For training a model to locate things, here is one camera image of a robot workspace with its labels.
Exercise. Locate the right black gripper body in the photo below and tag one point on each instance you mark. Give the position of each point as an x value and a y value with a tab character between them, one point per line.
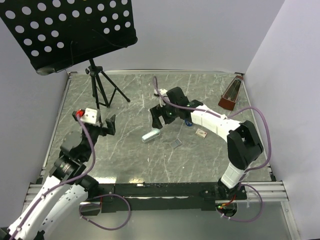
170	113

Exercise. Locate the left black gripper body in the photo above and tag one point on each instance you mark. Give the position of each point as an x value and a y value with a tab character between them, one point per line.
94	132

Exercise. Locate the blue black stapler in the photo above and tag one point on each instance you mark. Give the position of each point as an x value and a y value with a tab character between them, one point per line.
188	123

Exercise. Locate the light blue white stapler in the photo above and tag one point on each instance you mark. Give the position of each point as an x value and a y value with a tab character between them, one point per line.
150	135

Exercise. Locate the staple strip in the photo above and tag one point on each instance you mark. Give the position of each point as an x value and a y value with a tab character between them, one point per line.
175	143

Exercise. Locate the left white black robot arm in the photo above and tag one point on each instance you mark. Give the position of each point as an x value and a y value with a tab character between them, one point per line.
68	183

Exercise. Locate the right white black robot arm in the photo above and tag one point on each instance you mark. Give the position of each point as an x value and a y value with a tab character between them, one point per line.
243	143

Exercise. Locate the small staple box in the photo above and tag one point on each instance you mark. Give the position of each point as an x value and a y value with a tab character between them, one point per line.
201	133

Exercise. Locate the brown wooden metronome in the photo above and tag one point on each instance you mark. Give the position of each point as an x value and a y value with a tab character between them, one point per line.
230	96

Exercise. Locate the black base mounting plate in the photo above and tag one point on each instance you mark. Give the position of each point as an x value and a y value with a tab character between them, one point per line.
162	196

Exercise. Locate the black music stand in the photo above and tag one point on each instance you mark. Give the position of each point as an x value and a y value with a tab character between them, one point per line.
58	34

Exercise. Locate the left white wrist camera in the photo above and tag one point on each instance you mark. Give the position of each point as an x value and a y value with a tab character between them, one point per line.
88	116

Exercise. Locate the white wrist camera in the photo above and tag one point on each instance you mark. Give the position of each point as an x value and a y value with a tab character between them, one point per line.
88	116
163	92

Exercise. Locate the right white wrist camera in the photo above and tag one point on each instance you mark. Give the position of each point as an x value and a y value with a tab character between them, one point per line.
163	92

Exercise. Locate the aluminium frame rail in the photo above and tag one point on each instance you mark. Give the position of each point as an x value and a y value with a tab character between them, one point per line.
271	191

